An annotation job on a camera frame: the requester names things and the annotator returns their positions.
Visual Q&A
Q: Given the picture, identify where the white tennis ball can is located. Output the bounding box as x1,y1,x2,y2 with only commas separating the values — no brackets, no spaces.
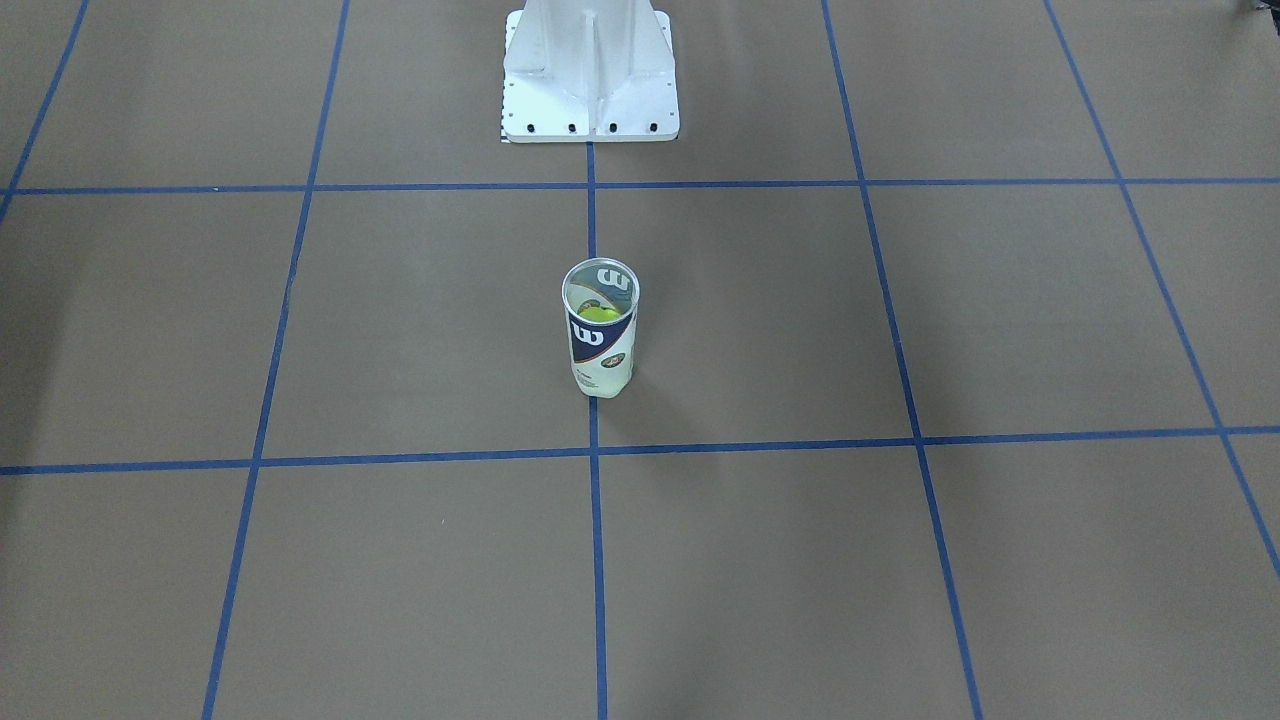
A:
559,258,641,398

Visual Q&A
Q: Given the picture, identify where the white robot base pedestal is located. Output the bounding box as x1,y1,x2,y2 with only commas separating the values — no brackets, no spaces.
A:
500,1,681,143

